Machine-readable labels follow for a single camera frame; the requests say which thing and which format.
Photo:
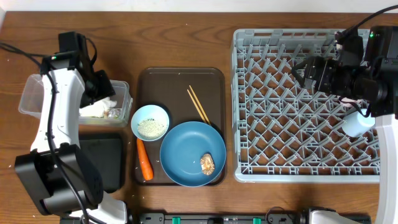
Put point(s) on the light blue rice bowl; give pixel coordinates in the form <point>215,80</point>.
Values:
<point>148,112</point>

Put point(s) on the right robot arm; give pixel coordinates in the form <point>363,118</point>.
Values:
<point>365,72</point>

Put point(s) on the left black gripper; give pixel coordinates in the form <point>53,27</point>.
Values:
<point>104,88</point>

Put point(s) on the dark blue plate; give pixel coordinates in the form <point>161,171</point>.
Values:
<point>183,147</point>

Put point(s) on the light blue plastic cup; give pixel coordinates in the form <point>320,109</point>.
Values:
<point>355,124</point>

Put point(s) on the black waste tray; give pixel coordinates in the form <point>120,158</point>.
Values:
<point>106,152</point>

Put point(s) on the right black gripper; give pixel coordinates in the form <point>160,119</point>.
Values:
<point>326,66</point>

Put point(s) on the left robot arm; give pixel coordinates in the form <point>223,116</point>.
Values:
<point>56,173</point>

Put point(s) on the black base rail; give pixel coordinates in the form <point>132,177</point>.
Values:
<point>275,215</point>

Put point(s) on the yellow green snack wrapper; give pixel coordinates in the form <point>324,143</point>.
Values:
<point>112,113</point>

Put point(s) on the orange carrot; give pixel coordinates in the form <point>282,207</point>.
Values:
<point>145,165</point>

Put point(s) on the brown mushroom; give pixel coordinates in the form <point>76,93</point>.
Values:
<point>207,164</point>

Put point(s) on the grey dishwasher rack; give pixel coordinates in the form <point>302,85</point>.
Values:
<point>283,132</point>

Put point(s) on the dark brown serving tray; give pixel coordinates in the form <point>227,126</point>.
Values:
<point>167,88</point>

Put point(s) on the wooden chopstick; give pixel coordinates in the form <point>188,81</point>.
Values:
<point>199,104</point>
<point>196,106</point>

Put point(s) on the white tissue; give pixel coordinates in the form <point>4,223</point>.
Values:
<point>99,109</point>

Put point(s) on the white rice pile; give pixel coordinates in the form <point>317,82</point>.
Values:
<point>151,129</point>

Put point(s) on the clear plastic bin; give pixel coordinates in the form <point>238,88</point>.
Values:
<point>33,94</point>

